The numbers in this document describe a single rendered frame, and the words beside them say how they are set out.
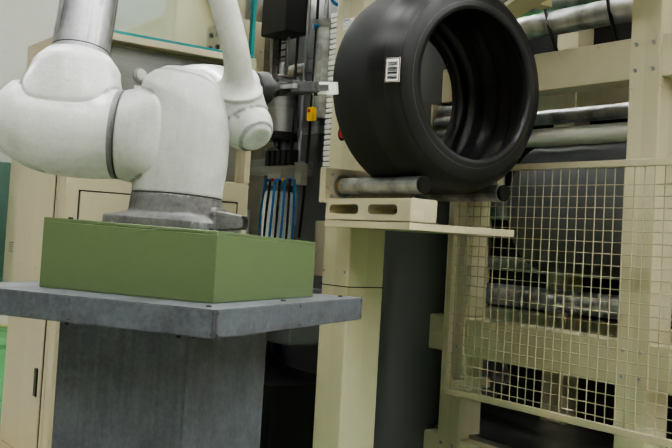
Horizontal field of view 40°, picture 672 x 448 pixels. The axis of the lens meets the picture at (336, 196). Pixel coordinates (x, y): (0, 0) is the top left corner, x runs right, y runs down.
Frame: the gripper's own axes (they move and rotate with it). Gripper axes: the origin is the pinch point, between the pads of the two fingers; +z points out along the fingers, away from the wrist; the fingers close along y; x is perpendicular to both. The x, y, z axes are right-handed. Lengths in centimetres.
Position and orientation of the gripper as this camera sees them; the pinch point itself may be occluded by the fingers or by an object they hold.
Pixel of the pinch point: (325, 88)
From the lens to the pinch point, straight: 226.7
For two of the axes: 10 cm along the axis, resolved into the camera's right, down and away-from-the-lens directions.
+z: 8.1, -0.7, 5.9
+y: -5.9, 0.0, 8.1
